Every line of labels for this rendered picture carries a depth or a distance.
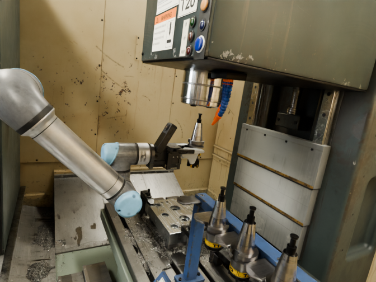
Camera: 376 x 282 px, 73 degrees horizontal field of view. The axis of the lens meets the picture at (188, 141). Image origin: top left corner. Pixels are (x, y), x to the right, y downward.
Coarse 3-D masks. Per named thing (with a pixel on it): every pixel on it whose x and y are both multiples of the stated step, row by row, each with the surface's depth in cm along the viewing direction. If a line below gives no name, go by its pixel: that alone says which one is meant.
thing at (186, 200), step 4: (180, 196) 82; (184, 196) 83; (188, 196) 83; (192, 196) 83; (180, 200) 79; (184, 200) 80; (188, 200) 80; (192, 200) 80; (196, 200) 81; (184, 204) 78; (188, 204) 78
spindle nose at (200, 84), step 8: (184, 72) 89; (192, 72) 85; (200, 72) 84; (208, 72) 84; (184, 80) 89; (192, 80) 85; (200, 80) 84; (208, 80) 84; (216, 80) 85; (184, 88) 89; (192, 88) 86; (200, 88) 85; (208, 88) 85; (216, 88) 86; (184, 96) 89; (192, 96) 86; (200, 96) 85; (208, 96) 85; (216, 96) 86; (192, 104) 87; (200, 104) 86; (208, 104) 86; (216, 104) 88
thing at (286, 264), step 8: (280, 256) 47; (288, 256) 46; (296, 256) 46; (280, 264) 47; (288, 264) 46; (296, 264) 46; (280, 272) 46; (288, 272) 46; (296, 272) 46; (272, 280) 48; (280, 280) 46; (288, 280) 46
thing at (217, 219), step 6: (216, 204) 65; (222, 204) 64; (216, 210) 65; (222, 210) 64; (210, 216) 67; (216, 216) 65; (222, 216) 65; (210, 222) 66; (216, 222) 65; (222, 222) 65
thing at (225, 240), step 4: (228, 232) 65; (232, 232) 65; (236, 232) 65; (216, 236) 63; (220, 236) 63; (224, 236) 63; (228, 236) 63; (232, 236) 63; (236, 236) 64; (216, 240) 61; (220, 240) 61; (224, 240) 61; (228, 240) 61; (232, 240) 62; (236, 240) 62; (220, 244) 60; (224, 244) 60; (228, 244) 60
